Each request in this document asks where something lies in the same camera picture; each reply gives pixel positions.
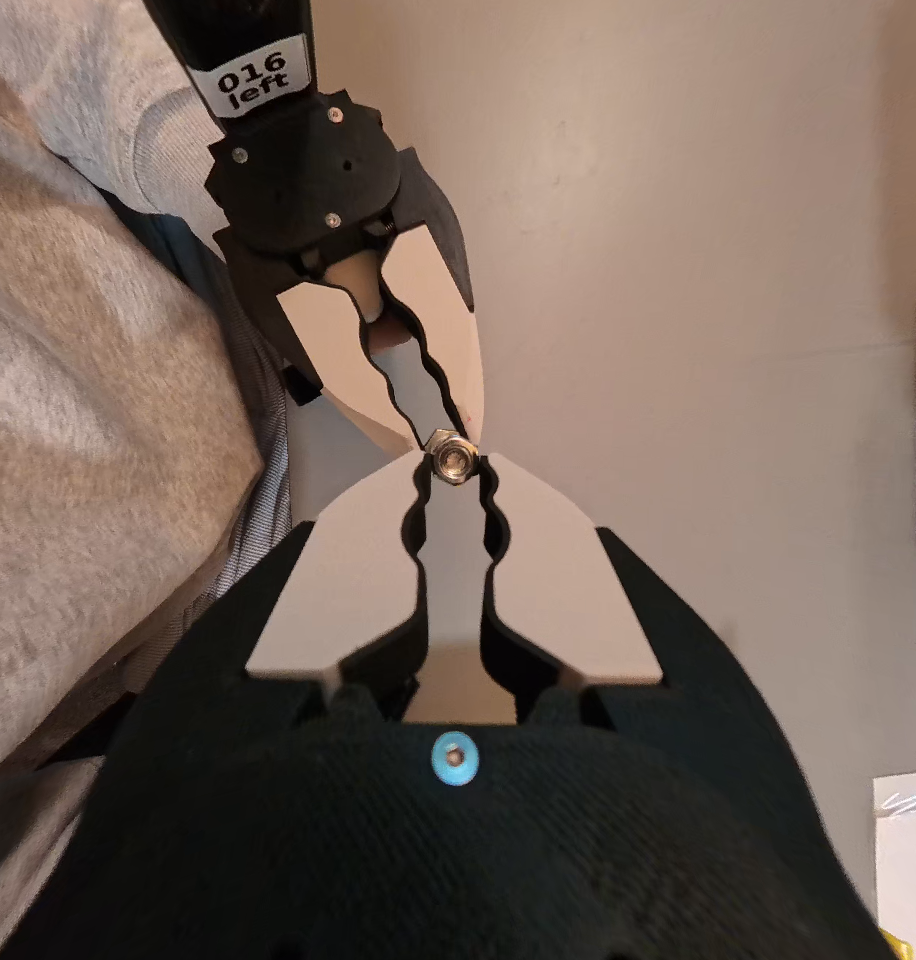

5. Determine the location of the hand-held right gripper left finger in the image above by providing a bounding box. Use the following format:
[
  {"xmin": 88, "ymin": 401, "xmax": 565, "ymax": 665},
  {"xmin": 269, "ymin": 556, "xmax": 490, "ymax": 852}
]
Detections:
[{"xmin": 244, "ymin": 452, "xmax": 435, "ymax": 723}]

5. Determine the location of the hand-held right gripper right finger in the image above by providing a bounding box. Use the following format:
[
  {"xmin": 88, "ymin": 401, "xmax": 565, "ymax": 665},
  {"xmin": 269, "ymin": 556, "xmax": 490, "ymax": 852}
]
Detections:
[{"xmin": 476, "ymin": 452, "xmax": 666, "ymax": 726}]

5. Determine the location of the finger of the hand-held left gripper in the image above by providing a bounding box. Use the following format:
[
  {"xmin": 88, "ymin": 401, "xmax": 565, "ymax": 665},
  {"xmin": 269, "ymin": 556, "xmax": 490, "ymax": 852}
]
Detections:
[
  {"xmin": 377, "ymin": 220, "xmax": 487, "ymax": 445},
  {"xmin": 275, "ymin": 276, "xmax": 428, "ymax": 455}
]

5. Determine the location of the silver hex nut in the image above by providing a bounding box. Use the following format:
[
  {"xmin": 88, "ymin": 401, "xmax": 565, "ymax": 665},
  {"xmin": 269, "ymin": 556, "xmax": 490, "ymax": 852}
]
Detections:
[{"xmin": 428, "ymin": 428, "xmax": 481, "ymax": 486}]

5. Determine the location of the person's left forearm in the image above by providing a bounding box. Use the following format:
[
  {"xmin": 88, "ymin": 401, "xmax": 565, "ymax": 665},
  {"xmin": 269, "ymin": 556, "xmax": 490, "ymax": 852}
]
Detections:
[{"xmin": 0, "ymin": 0, "xmax": 230, "ymax": 237}]

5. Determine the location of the grey desk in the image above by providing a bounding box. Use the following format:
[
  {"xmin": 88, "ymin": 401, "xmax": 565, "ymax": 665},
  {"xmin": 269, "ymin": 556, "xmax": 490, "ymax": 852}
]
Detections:
[{"xmin": 281, "ymin": 0, "xmax": 916, "ymax": 960}]

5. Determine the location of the striped grey undershirt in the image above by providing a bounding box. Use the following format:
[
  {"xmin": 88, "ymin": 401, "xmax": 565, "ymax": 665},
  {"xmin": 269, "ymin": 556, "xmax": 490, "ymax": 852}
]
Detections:
[{"xmin": 113, "ymin": 191, "xmax": 295, "ymax": 676}]

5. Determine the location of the person's grey hoodie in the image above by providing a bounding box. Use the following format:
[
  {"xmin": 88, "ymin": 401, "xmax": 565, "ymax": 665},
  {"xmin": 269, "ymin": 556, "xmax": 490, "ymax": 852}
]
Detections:
[{"xmin": 0, "ymin": 97, "xmax": 270, "ymax": 789}]

